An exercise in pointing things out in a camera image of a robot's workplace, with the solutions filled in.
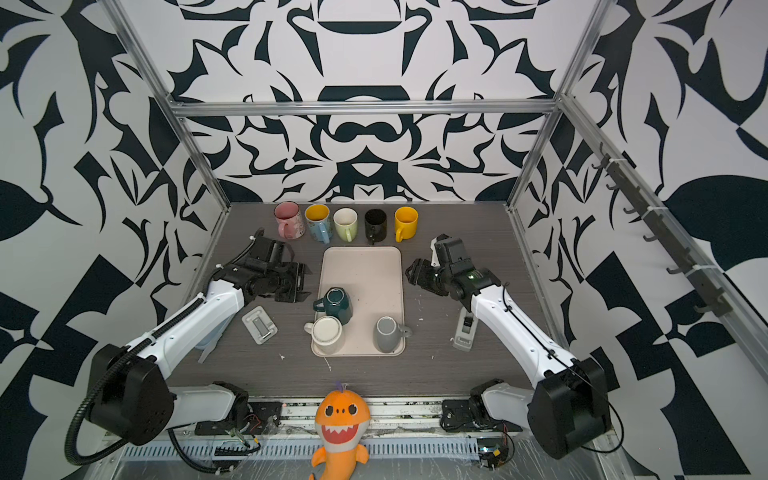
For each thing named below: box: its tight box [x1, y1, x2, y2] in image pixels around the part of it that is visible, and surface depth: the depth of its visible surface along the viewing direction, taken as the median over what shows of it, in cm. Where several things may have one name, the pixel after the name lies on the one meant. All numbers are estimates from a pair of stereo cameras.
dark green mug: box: [313, 287, 353, 325], surface depth 86 cm
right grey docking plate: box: [453, 306, 479, 352], surface depth 87 cm
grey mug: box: [374, 316, 413, 353], surface depth 82 cm
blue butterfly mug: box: [305, 203, 332, 245], surface depth 104 cm
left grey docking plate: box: [241, 305, 279, 345], surface depth 89 cm
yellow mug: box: [394, 206, 419, 243], surface depth 107 cm
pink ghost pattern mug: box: [273, 200, 305, 240], surface depth 106 cm
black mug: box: [364, 208, 387, 247], surface depth 107 cm
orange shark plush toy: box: [311, 381, 371, 480], surface depth 68 cm
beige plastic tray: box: [317, 246, 405, 357], surface depth 98 cm
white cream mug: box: [304, 316, 343, 355], surface depth 83 cm
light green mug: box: [333, 207, 358, 243], surface depth 105 cm
